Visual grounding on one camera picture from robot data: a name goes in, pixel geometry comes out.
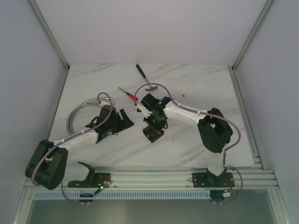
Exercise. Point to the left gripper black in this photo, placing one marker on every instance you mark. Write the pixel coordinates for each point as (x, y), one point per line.
(119, 121)

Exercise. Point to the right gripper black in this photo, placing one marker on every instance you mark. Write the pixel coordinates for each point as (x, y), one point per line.
(157, 128)

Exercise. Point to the black fuse box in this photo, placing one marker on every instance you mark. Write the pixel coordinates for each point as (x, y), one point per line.
(151, 134)

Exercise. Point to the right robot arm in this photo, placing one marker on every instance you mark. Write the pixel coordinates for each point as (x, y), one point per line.
(214, 130)

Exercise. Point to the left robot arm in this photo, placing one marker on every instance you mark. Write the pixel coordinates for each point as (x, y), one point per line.
(49, 165)

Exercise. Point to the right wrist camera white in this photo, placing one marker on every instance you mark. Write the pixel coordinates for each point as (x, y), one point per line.
(143, 110)

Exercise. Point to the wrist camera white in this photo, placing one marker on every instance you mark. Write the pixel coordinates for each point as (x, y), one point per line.
(104, 103)
(143, 110)

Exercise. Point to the red handled screwdriver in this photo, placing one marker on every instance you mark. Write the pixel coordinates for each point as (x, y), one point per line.
(133, 97)

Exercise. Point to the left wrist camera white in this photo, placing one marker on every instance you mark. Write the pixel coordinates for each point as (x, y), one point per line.
(104, 103)

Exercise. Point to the claw hammer black handle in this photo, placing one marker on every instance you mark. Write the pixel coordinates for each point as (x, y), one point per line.
(150, 87)

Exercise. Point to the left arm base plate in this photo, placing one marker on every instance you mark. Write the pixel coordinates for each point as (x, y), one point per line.
(100, 179)

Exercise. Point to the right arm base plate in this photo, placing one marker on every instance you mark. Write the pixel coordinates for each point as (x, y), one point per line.
(208, 180)

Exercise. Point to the aluminium front rail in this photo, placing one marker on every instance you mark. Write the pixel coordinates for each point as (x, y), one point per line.
(181, 178)

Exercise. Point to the slotted cable duct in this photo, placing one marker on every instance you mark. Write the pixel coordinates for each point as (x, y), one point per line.
(121, 194)

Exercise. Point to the left aluminium frame post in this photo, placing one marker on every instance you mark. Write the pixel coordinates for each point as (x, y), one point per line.
(41, 20)

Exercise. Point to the aluminium frame post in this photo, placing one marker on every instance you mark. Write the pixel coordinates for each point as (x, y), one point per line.
(41, 20)
(254, 31)

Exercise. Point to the right aluminium frame post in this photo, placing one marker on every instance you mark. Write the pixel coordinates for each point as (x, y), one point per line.
(254, 31)

